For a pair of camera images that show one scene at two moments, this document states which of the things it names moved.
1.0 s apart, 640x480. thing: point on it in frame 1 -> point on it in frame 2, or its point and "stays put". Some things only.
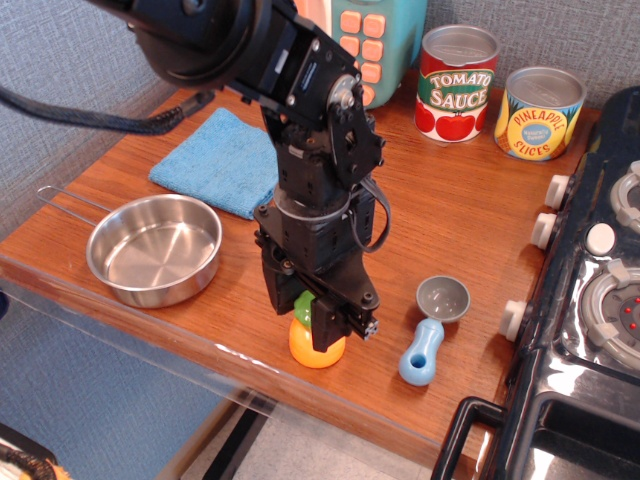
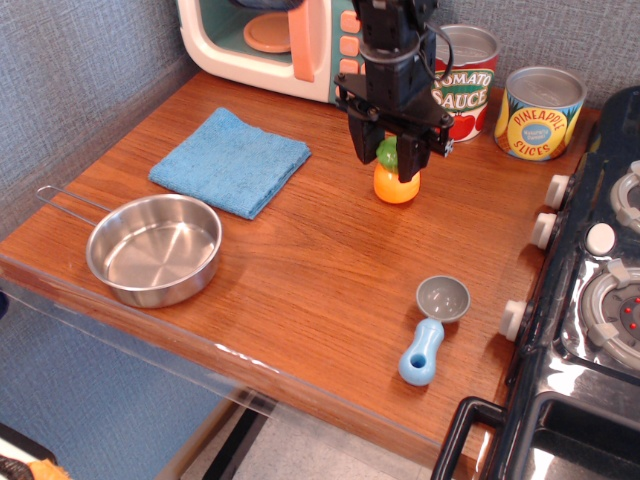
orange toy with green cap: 301,339 -> 388,185
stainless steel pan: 159,251 stays put
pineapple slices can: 539,113 stays put
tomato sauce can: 457,70 stays put
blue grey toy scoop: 442,298 stays put
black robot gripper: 326,256 -> 400,91
